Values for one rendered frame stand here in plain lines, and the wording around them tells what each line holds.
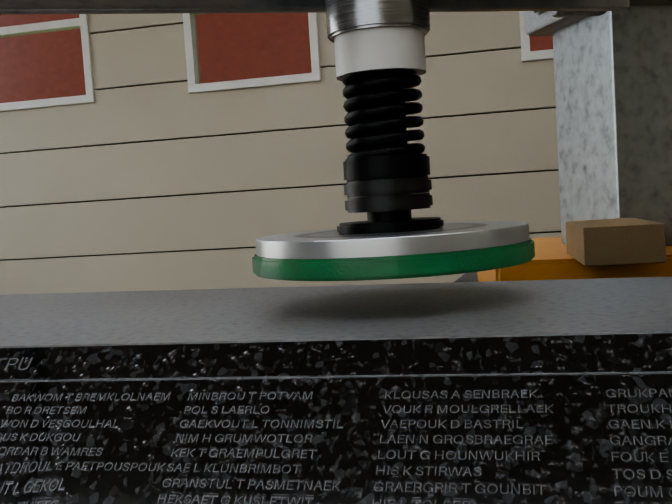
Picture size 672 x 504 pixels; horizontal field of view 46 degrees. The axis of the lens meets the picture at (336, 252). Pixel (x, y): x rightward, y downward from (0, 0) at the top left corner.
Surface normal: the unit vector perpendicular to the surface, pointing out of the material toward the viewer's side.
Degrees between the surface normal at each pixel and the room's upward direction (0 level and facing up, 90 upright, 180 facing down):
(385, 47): 90
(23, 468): 45
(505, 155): 90
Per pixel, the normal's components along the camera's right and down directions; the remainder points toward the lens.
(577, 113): -0.98, 0.07
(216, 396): -0.20, -0.65
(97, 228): -0.21, 0.08
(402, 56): 0.41, 0.04
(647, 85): 0.21, 0.05
